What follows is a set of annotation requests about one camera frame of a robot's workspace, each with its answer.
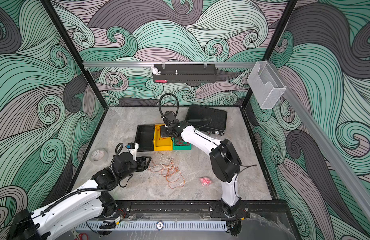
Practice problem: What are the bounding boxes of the white cable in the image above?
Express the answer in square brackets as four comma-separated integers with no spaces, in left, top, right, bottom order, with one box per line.
[159,154,175,169]

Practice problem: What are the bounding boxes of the orange cable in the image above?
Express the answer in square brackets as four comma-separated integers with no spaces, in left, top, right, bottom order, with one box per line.
[148,154,186,190]

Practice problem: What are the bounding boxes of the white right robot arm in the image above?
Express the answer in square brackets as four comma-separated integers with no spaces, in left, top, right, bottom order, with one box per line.
[163,117,242,211]

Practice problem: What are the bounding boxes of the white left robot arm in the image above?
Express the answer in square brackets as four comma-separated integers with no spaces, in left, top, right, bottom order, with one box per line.
[6,143,152,240]

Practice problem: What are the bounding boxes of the green plastic bin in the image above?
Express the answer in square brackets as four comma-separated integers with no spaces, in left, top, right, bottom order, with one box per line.
[172,138,192,151]

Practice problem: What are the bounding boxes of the yellow plastic bin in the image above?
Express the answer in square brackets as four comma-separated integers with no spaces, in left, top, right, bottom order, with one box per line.
[153,125,173,152]

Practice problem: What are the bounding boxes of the black plastic bin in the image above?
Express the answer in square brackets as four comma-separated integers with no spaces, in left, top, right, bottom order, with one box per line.
[135,125,155,152]

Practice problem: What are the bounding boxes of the black ribbed carrying case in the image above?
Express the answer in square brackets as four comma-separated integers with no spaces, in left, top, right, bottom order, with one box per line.
[185,105,228,136]

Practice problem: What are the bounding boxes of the pink crumpled object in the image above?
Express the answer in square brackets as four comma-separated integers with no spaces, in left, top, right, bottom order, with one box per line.
[199,177,212,187]

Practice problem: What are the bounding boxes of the small white figurine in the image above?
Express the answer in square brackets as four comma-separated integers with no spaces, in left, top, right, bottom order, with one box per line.
[151,65,161,75]

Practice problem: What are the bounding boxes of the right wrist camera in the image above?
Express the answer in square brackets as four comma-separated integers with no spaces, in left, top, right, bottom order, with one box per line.
[163,111,180,124]

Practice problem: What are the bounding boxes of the black wall shelf tray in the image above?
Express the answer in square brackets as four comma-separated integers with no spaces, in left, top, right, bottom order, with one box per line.
[152,65,217,83]

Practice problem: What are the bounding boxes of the white slotted cable duct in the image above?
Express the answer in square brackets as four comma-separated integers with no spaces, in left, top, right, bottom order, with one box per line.
[75,220,228,232]

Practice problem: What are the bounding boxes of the red handled scissors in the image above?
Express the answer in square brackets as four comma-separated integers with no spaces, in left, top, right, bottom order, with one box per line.
[71,230,89,240]

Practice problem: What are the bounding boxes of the aluminium wall rail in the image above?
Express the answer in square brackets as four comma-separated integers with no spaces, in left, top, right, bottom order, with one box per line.
[82,61,256,69]

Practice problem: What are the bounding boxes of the clear acrylic wall holder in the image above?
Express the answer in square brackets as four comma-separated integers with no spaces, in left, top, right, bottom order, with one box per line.
[248,61,286,110]

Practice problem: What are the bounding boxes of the black corner frame post left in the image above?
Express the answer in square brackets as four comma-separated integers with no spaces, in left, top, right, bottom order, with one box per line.
[40,0,109,110]

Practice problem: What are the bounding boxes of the black corner frame post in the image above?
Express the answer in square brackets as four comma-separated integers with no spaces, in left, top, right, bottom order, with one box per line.
[241,1,297,109]
[40,0,109,110]

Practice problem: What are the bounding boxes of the black corner frame post right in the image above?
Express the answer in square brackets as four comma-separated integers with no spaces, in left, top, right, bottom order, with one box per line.
[241,1,297,109]

